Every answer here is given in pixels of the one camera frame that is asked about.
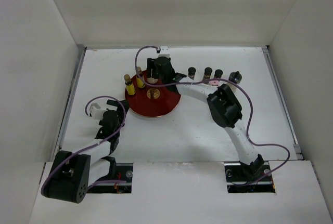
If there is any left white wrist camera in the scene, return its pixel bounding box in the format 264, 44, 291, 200
88, 103, 107, 120

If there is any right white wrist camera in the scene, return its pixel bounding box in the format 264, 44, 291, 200
158, 46, 170, 58

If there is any pink lid spice jar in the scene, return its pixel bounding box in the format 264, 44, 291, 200
209, 80, 220, 86

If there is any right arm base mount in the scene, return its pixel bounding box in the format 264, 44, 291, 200
224, 163, 275, 193

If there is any black cap spice jar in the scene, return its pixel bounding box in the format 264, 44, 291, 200
203, 67, 212, 82
187, 67, 196, 80
214, 69, 223, 79

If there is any black cap spice jar right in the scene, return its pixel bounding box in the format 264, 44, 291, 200
214, 69, 223, 79

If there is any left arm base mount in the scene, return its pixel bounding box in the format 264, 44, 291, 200
87, 156, 134, 194

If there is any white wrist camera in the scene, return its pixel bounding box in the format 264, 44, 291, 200
88, 103, 107, 120
158, 46, 170, 58

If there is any black grinder top jar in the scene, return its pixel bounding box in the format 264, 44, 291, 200
228, 71, 242, 93

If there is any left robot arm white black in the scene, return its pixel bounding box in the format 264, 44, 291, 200
41, 96, 131, 203

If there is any yellow label bottle front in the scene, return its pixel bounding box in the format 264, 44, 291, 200
124, 74, 136, 96

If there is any black cap spice jar left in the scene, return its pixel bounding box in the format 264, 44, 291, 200
187, 67, 196, 80

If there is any red round tray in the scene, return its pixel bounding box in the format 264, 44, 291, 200
125, 75, 181, 117

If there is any black cap spice jar middle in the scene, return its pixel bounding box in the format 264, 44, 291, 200
203, 67, 212, 82

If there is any cream squeeze bottle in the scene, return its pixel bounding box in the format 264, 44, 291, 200
147, 77, 158, 84

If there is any yellow label bottle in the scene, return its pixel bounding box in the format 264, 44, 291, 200
124, 74, 136, 96
136, 67, 146, 89

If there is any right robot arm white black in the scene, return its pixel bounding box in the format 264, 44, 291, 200
147, 57, 264, 180

